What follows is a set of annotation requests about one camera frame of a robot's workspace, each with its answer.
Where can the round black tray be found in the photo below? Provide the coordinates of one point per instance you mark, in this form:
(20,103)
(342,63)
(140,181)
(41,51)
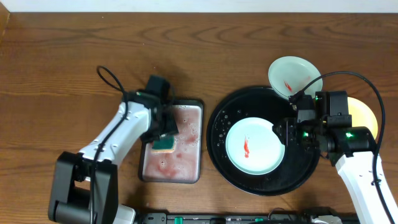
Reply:
(297,164)

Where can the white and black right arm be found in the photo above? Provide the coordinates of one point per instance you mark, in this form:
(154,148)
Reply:
(353,152)

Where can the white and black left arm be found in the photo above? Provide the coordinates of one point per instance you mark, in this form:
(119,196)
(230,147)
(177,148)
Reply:
(85,184)

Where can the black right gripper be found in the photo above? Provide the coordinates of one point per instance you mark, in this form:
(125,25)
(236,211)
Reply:
(287,127)

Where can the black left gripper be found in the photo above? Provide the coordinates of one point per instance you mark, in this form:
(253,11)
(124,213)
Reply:
(165,129)

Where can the yellow plate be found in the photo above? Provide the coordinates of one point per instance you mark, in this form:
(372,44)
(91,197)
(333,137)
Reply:
(362,116)

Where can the black rectangular soapy water tray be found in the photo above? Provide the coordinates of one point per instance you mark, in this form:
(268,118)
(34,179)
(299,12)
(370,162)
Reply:
(180,163)

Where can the mint plate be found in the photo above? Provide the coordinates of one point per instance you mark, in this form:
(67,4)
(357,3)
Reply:
(288,75)
(253,147)

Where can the green and orange sponge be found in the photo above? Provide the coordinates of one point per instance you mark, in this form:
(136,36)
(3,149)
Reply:
(164,145)

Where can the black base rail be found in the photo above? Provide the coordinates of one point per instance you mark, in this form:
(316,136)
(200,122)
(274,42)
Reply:
(277,215)

